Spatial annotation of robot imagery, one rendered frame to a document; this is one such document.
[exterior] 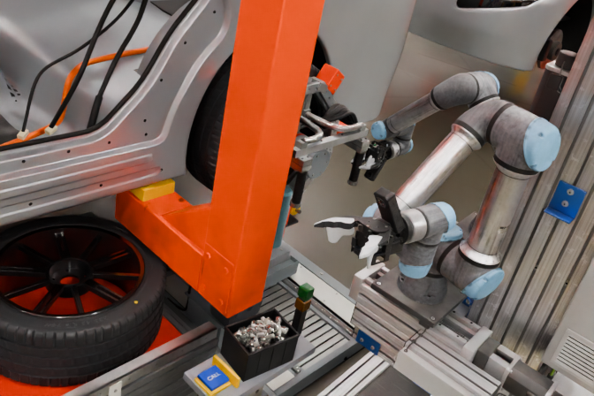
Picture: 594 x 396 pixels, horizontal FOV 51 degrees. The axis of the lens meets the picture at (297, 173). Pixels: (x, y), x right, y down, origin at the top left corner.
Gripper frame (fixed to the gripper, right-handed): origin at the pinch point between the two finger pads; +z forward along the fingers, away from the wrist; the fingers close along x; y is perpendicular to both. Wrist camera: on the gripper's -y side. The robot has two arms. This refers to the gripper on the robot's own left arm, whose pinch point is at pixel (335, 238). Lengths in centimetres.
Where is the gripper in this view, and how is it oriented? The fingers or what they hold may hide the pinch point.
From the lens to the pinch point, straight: 132.3
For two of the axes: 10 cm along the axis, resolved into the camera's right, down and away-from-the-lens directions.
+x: -5.8, -3.7, 7.2
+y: -1.1, 9.2, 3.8
